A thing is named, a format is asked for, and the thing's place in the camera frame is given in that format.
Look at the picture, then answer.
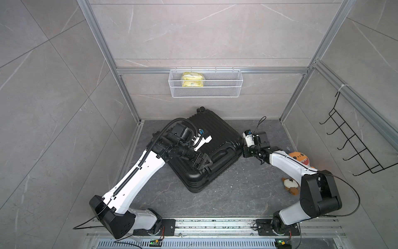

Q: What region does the black hard-shell suitcase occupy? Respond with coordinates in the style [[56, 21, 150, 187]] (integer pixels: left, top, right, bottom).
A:
[[152, 106, 245, 194]]

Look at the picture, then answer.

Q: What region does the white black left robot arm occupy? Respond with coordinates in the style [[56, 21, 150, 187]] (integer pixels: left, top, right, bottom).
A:
[[89, 118, 212, 240]]

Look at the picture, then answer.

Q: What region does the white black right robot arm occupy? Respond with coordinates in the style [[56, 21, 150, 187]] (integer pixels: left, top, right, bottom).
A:
[[243, 130, 343, 235]]

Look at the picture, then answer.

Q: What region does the orange shark plush toy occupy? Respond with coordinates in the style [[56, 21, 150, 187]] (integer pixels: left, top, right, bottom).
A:
[[288, 151, 318, 172]]

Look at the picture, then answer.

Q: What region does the brown small plush toy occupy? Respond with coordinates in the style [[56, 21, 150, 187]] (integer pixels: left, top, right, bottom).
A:
[[281, 177, 300, 196]]

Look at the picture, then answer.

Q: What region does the yellow packet in basket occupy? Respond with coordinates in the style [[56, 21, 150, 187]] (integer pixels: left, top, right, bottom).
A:
[[180, 72, 205, 87]]

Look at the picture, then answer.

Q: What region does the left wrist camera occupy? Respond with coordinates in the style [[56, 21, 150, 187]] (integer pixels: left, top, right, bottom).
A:
[[192, 129, 212, 151]]

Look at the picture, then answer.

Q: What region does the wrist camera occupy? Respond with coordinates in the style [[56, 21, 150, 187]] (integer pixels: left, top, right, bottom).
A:
[[243, 130, 255, 147], [192, 129, 212, 151]]

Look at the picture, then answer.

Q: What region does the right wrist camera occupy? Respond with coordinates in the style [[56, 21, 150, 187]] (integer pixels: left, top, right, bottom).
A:
[[243, 130, 255, 147]]

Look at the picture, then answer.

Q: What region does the white wire mesh basket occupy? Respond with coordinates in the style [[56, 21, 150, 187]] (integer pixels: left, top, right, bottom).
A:
[[168, 69, 243, 98]]

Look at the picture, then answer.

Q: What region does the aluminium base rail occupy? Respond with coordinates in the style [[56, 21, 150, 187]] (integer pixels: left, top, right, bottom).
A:
[[81, 217, 351, 249]]

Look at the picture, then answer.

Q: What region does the black wire hook rack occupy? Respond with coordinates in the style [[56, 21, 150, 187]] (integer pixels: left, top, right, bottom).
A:
[[319, 92, 398, 176]]

